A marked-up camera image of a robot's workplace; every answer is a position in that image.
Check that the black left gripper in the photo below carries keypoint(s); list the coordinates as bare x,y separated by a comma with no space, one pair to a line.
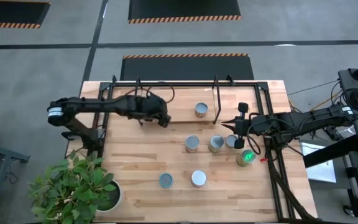
145,107

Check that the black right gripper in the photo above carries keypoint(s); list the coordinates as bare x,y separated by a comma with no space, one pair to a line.
249,126

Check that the pears can green label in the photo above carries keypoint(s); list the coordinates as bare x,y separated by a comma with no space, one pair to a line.
216,142

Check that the spicy black beans can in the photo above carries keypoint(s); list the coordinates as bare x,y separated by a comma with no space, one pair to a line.
201,109

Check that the tall corn can red label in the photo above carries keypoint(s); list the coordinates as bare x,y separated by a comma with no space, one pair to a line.
192,142

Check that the tall can green cream label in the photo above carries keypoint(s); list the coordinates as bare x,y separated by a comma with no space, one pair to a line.
245,157

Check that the teal corn can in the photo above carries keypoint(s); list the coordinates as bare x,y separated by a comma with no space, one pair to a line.
166,180

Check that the silver-lidded labelled tin can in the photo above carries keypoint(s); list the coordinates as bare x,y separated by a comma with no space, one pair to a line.
199,178

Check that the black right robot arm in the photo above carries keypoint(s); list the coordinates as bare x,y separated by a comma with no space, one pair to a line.
309,119

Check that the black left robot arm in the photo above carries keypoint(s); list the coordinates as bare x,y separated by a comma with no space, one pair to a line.
98,105

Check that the low mushroom can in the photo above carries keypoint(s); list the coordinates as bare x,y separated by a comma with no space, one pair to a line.
229,140

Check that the red clip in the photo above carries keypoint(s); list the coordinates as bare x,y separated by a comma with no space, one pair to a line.
262,160

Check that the black hazard-striped floor mat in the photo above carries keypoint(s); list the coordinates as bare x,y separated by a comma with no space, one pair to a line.
182,7
11,11
182,68

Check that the white plant pot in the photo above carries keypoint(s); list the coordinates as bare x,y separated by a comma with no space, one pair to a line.
117,199

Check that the white sheet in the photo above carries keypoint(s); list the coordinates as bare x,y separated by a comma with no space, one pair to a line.
319,168

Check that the green leafy plant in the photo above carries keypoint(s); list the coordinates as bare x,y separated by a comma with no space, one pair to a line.
73,189

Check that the grey equipment cart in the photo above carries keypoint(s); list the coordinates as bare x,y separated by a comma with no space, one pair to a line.
345,79

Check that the black aluminium rig frame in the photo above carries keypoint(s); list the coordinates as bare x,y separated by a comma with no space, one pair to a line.
182,84

